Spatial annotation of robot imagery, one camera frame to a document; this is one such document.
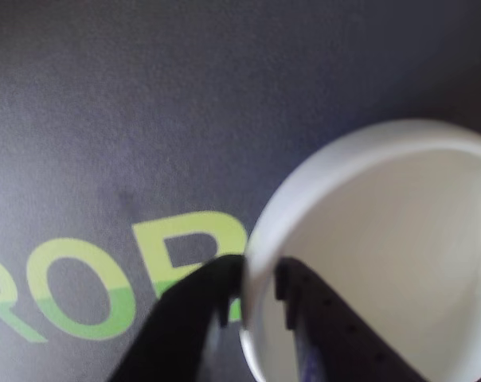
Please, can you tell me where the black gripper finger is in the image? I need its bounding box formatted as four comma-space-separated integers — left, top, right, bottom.
104, 254, 245, 382
275, 257, 424, 382

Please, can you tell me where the small white round dish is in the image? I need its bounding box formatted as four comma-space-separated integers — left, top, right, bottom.
238, 118, 481, 382

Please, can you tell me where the grey mat with ROBO print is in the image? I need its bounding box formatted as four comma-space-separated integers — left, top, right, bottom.
0, 0, 481, 382

